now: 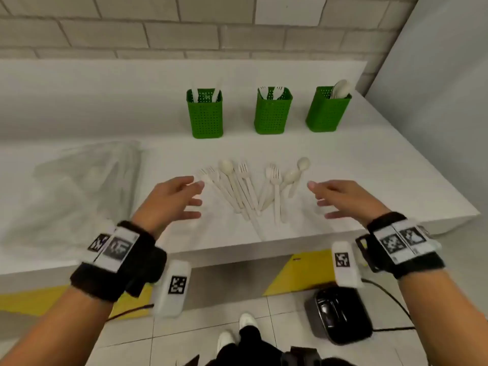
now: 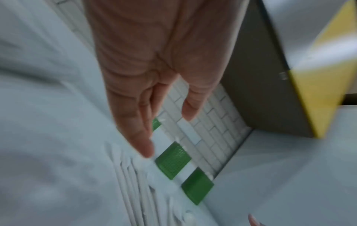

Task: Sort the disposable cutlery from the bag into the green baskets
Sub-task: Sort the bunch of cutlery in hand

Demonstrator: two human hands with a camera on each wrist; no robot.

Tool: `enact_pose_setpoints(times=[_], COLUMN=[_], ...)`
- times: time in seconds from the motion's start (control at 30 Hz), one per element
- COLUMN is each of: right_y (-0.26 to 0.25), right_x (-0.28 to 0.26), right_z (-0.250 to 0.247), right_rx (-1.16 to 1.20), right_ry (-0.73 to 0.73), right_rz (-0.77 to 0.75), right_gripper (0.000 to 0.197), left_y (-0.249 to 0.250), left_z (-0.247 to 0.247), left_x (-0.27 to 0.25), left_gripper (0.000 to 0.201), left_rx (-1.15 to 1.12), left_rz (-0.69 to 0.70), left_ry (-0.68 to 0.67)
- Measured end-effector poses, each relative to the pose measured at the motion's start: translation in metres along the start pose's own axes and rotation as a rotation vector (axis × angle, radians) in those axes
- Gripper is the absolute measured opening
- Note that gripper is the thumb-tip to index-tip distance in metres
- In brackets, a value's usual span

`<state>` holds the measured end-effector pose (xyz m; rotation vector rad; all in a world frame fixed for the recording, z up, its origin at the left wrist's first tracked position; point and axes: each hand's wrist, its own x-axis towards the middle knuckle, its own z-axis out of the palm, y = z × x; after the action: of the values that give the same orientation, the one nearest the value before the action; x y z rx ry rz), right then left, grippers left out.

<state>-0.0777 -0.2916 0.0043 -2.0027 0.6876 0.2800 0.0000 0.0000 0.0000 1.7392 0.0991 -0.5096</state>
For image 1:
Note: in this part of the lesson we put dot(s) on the person's right hand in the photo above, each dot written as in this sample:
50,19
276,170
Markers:
350,200

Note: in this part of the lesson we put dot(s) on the black wrist band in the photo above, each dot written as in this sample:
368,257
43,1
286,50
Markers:
419,263
141,259

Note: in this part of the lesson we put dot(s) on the white plastic knife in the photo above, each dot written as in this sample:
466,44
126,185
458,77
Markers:
194,94
216,94

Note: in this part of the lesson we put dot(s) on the person's black clothing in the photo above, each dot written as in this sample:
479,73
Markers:
248,350

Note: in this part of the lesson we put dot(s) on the black harness buckle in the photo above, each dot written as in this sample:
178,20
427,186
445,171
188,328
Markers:
301,357

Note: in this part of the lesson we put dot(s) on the white plastic spoon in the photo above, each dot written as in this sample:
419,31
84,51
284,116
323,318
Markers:
344,87
335,93

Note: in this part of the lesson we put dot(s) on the black right wrist band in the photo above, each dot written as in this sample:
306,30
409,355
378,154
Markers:
419,263

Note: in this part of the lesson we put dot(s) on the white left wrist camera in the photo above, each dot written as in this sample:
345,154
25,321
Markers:
171,301

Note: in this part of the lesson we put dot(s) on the person's left forearm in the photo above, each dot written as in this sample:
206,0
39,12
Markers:
49,335

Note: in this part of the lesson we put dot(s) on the person's left hand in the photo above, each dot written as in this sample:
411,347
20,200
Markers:
167,202

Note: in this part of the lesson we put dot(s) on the white plastic fork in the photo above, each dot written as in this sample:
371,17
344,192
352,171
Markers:
279,93
264,93

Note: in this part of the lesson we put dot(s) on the black left wrist band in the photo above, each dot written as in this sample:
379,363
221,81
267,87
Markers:
141,259

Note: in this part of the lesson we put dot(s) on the pile of white plastic cutlery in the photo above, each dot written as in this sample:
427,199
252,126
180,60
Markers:
227,166

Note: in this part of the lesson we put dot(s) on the white shoe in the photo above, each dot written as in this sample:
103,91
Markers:
248,322
225,342

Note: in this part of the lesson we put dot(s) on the clear plastic bag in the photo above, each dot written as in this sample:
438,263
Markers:
76,186

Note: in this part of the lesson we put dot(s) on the person's right forearm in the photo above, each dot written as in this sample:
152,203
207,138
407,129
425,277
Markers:
446,320

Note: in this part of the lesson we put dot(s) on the black floor device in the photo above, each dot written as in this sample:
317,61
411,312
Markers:
343,316

